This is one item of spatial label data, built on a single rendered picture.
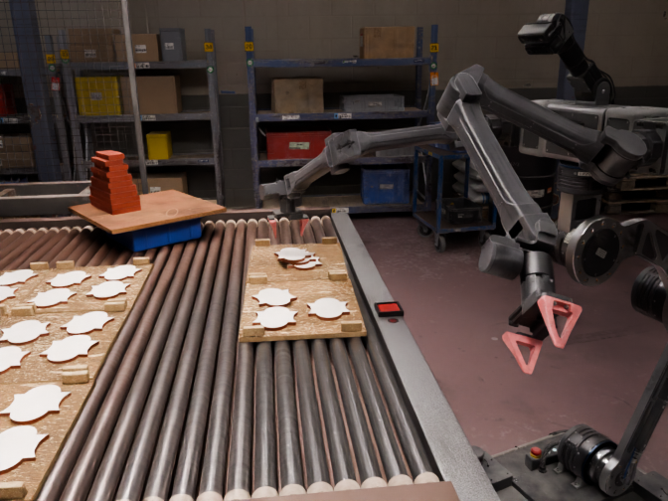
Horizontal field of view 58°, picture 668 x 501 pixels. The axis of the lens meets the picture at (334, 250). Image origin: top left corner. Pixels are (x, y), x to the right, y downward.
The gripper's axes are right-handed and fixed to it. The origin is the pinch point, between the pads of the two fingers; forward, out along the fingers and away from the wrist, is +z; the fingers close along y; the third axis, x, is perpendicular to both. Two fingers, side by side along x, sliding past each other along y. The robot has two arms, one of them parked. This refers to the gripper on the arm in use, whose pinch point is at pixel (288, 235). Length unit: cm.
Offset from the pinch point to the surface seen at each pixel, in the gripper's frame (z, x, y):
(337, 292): 8.3, 38.3, -7.6
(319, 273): 8.7, 19.7, -6.6
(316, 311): 7, 53, 3
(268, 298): 7.2, 39.2, 14.7
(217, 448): 8, 106, 37
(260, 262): 9.2, 1.9, 11.0
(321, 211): 10, -63, -29
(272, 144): 32, -385, -65
